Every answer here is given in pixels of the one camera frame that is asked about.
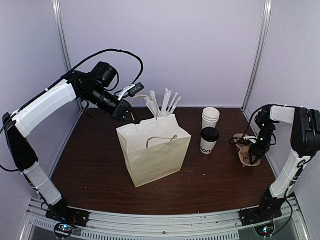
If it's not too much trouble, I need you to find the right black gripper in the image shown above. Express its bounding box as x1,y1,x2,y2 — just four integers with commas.
249,122,276,165

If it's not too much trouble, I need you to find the brown pulp cup carrier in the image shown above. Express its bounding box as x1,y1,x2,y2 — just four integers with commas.
232,140,255,168

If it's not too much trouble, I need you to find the brown paper bag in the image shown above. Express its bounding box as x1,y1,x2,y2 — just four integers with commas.
116,107,192,188

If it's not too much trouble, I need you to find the single white paper cup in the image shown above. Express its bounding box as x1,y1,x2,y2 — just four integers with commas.
200,138,217,155

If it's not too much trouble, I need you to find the single black cup lid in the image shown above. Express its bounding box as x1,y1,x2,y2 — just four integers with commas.
200,126,220,143

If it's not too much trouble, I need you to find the stack of white paper cups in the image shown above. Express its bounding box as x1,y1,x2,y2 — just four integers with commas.
202,107,220,129

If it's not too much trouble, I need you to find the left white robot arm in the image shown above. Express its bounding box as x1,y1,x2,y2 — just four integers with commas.
2,62,144,222

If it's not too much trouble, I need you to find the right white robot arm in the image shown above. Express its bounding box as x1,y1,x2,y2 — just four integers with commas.
249,104,320,221

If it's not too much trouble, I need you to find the bundle of wrapped white straws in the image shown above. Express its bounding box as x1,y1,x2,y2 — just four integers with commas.
144,88,182,118

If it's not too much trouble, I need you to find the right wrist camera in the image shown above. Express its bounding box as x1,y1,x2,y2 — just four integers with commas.
233,133,257,145

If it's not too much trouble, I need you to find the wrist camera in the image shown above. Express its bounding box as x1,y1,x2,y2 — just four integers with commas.
117,82,145,101
233,133,257,145

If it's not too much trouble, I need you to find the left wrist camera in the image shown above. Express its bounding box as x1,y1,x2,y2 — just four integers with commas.
117,82,145,101

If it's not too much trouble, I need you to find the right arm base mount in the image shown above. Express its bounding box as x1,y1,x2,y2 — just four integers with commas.
238,207,282,238

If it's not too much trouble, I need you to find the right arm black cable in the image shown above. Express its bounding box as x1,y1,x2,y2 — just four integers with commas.
228,106,266,146

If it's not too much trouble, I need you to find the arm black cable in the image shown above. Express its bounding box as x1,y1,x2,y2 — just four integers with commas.
17,49,145,113
228,106,266,146

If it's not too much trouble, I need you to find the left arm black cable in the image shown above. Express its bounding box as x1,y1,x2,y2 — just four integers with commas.
17,49,145,113

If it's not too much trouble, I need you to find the right aluminium frame post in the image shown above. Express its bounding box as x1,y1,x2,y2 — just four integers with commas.
241,0,273,112

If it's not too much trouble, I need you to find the aluminium frame post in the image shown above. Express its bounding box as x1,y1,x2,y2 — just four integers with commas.
52,0,72,72
241,0,273,112

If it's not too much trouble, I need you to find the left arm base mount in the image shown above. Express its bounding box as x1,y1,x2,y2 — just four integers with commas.
45,208,90,239

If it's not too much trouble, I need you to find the left aluminium frame post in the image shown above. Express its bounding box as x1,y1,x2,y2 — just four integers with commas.
52,0,72,72

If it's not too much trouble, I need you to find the aluminium front rail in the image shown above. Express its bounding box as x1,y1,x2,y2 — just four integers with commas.
18,203,310,240

